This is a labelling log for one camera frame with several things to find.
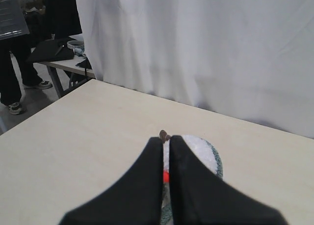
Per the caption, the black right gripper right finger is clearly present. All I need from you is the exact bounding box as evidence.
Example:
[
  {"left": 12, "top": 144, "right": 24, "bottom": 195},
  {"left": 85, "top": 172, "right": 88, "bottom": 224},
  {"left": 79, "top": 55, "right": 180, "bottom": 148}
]
[{"left": 169, "top": 135, "right": 287, "bottom": 225}]

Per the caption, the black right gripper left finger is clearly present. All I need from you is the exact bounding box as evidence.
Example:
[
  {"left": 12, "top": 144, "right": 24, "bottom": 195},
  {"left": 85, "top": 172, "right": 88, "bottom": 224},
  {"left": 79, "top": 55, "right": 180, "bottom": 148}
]
[{"left": 60, "top": 137, "right": 163, "bottom": 225}]

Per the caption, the green fuzzy scarf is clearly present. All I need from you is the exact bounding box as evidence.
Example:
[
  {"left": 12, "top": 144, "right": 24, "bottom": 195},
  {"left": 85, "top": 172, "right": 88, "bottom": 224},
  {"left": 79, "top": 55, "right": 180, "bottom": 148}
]
[{"left": 160, "top": 135, "right": 223, "bottom": 225}]

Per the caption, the white snowman plush toy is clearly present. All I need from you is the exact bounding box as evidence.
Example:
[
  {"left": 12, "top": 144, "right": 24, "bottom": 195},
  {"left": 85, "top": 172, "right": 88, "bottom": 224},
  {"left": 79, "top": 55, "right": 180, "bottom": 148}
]
[{"left": 159, "top": 130, "right": 223, "bottom": 207}]

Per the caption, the white backdrop curtain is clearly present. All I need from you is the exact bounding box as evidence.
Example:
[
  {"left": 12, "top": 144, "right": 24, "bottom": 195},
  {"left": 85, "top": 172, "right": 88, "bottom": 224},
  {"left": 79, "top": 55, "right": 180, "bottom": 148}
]
[{"left": 76, "top": 0, "right": 314, "bottom": 138}]

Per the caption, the background grey table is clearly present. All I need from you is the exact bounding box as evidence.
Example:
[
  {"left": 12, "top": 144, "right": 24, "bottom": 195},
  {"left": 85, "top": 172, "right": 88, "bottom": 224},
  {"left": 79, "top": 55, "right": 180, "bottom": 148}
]
[{"left": 38, "top": 50, "right": 95, "bottom": 98}]

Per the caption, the black bag on table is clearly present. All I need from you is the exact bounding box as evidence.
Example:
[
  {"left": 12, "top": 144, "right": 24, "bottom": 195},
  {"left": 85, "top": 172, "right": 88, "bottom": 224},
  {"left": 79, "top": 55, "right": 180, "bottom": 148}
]
[{"left": 26, "top": 37, "right": 74, "bottom": 63}]

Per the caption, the person in black trousers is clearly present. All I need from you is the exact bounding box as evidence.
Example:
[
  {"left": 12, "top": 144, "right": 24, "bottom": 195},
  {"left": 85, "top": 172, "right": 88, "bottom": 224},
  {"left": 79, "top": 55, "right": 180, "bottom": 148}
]
[{"left": 0, "top": 0, "right": 81, "bottom": 116}]

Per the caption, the grey plastic bin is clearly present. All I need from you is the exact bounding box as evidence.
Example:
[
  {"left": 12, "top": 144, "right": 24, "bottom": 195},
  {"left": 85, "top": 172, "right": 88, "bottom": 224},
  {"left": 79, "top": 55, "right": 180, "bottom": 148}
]
[{"left": 0, "top": 0, "right": 29, "bottom": 40}]

